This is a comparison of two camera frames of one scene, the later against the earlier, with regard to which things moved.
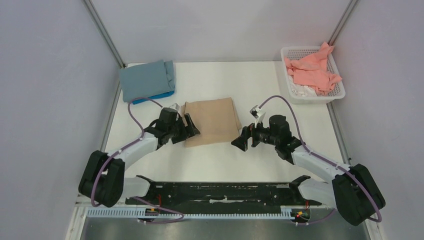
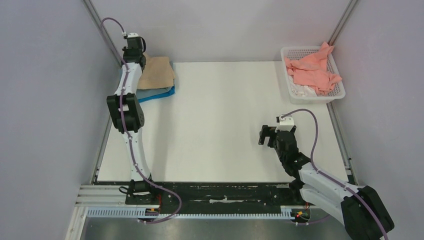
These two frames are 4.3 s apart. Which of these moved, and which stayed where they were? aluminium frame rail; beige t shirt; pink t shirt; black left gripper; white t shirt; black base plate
Moved: black left gripper; beige t shirt
Stayed: aluminium frame rail; white t shirt; pink t shirt; black base plate
